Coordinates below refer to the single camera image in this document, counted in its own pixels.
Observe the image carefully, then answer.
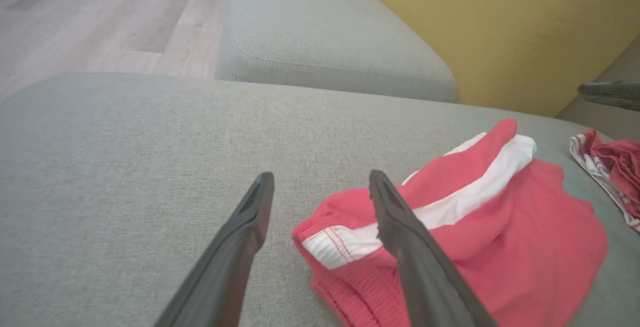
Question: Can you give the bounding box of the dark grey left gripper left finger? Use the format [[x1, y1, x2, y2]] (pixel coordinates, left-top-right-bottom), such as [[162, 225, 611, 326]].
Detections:
[[152, 172, 275, 327]]

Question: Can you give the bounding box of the grey fabric sofa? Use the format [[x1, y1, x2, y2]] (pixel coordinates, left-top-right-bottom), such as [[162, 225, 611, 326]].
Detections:
[[0, 0, 640, 327]]

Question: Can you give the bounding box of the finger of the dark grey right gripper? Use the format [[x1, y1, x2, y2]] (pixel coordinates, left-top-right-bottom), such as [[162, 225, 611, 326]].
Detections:
[[577, 80, 640, 113]]

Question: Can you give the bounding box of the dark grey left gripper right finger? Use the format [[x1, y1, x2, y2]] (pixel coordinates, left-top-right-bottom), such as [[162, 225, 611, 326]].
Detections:
[[368, 169, 498, 327]]

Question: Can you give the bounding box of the red basketball jersey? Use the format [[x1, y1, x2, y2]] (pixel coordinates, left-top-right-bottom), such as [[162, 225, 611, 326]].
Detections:
[[569, 129, 640, 233]]

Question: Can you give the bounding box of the large yellow back cushion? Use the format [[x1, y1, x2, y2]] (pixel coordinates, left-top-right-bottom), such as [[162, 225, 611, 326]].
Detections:
[[337, 0, 640, 118]]

